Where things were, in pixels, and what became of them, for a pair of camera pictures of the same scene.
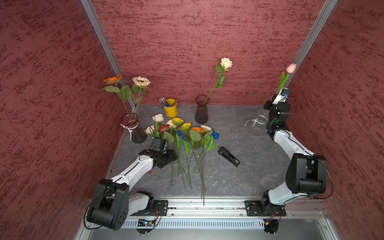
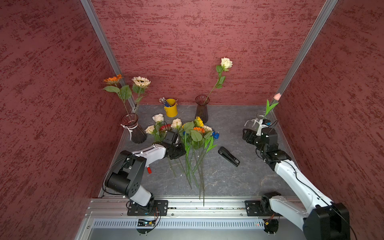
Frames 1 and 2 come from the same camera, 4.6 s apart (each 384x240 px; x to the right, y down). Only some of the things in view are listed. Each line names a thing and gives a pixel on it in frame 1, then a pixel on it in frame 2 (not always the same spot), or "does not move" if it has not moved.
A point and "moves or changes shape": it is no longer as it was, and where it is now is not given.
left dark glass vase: (130, 121) does not move
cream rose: (226, 63) does not move
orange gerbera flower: (124, 92) does not move
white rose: (170, 123) -> (176, 123)
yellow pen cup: (171, 111) does not move
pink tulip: (290, 69) moves or changes shape
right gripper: (268, 104) -> (249, 134)
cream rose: (149, 129) does not move
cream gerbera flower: (140, 83) does not move
